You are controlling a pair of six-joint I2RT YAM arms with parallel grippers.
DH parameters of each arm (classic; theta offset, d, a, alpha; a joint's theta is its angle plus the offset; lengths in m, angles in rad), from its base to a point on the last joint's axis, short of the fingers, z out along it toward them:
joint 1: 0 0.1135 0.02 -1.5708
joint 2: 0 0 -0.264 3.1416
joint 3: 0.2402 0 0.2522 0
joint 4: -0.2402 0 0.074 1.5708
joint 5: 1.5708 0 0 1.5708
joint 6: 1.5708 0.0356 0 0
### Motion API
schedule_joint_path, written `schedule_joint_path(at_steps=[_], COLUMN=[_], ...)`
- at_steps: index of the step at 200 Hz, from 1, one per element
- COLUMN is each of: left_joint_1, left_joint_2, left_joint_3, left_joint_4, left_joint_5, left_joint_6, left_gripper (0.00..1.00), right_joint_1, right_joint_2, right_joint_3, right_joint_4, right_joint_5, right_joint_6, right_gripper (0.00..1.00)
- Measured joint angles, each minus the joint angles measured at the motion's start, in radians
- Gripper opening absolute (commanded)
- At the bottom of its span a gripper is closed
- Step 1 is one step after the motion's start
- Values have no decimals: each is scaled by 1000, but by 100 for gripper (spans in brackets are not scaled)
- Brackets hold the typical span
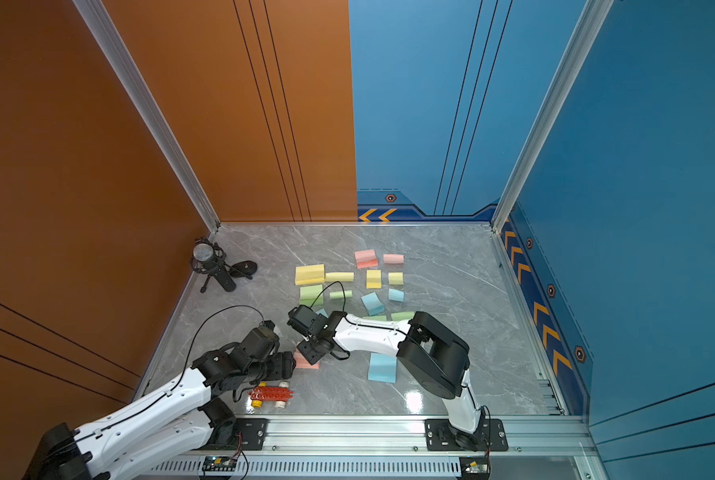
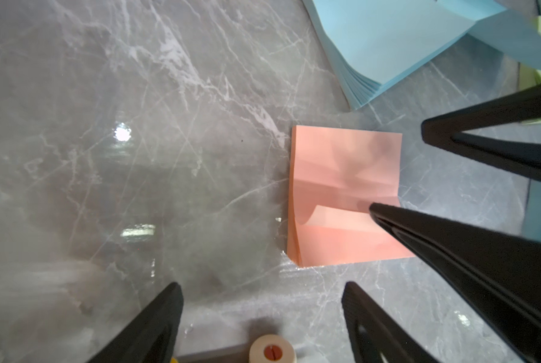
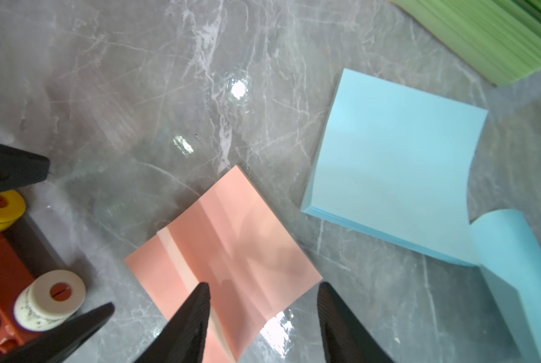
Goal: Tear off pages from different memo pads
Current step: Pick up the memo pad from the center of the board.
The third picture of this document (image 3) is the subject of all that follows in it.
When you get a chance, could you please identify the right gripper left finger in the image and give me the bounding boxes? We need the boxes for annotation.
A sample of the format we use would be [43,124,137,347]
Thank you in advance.
[135,282,211,363]

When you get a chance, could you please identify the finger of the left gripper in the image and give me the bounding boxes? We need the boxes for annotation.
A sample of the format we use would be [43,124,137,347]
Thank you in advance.
[0,302,115,363]
[0,144,50,193]

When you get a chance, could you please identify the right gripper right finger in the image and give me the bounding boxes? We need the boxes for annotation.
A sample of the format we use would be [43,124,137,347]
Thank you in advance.
[317,281,393,363]

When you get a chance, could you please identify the pink memo pad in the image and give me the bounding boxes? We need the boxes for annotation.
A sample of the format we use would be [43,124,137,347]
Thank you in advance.
[125,166,322,362]

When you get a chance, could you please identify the light blue memo pad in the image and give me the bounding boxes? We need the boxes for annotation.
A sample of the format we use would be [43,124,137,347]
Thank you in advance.
[301,69,488,266]

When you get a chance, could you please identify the small green memo pad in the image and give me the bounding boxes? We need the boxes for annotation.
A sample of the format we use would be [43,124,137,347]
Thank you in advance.
[395,0,541,86]

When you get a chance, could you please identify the red toy brick car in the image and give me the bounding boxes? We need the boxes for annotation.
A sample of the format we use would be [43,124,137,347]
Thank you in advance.
[0,191,86,357]

